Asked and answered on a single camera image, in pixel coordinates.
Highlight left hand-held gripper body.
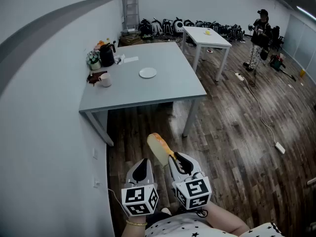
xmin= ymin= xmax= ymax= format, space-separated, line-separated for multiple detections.
xmin=120 ymin=173 xmax=160 ymax=217

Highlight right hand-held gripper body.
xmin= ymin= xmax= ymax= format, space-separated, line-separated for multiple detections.
xmin=171 ymin=169 xmax=213 ymax=211

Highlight slice of bread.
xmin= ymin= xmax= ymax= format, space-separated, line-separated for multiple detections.
xmin=147 ymin=132 xmax=177 ymax=166

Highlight white round plate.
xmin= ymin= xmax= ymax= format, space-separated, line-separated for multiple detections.
xmin=139 ymin=67 xmax=158 ymax=79

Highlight person's right forearm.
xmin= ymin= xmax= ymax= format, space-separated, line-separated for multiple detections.
xmin=197 ymin=201 xmax=250 ymax=237

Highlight person's left forearm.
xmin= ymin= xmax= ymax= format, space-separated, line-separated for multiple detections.
xmin=120 ymin=215 xmax=149 ymax=237

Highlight star print white shirt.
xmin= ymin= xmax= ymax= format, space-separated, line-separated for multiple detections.
xmin=144 ymin=212 xmax=285 ymax=237

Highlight grey table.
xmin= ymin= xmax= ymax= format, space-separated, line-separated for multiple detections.
xmin=79 ymin=42 xmax=207 ymax=147

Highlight white mug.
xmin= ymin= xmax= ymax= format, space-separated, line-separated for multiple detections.
xmin=98 ymin=73 xmax=112 ymax=88

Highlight brown cloth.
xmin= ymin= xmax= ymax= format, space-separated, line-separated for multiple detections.
xmin=86 ymin=70 xmax=108 ymax=86

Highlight potted flowers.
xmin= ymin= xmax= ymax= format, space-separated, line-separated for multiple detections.
xmin=86 ymin=50 xmax=102 ymax=71

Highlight black kettle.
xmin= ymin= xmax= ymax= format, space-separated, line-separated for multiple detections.
xmin=99 ymin=43 xmax=117 ymax=68

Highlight small white table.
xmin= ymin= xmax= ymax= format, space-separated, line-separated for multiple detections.
xmin=182 ymin=26 xmax=233 ymax=82

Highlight stack of boxes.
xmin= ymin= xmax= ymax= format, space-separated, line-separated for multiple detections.
xmin=119 ymin=32 xmax=144 ymax=47

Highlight green vacuum cleaner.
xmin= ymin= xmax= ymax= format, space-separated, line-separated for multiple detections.
xmin=269 ymin=53 xmax=297 ymax=82

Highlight row of black backpacks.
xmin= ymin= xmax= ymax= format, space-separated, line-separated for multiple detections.
xmin=138 ymin=17 xmax=245 ymax=42

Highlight black office chair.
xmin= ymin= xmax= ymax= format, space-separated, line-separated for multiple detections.
xmin=271 ymin=25 xmax=285 ymax=51

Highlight metal ladder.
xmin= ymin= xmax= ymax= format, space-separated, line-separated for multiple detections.
xmin=121 ymin=0 xmax=140 ymax=32

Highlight ceiling light strip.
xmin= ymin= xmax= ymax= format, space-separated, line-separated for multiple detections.
xmin=295 ymin=5 xmax=316 ymax=22

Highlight white wall cable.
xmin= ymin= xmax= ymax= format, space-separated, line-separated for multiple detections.
xmin=98 ymin=181 xmax=130 ymax=218

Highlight gold bracelet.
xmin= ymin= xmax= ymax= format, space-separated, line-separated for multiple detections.
xmin=125 ymin=219 xmax=148 ymax=227

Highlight white floor cable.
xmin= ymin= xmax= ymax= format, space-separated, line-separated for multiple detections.
xmin=243 ymin=78 xmax=279 ymax=145

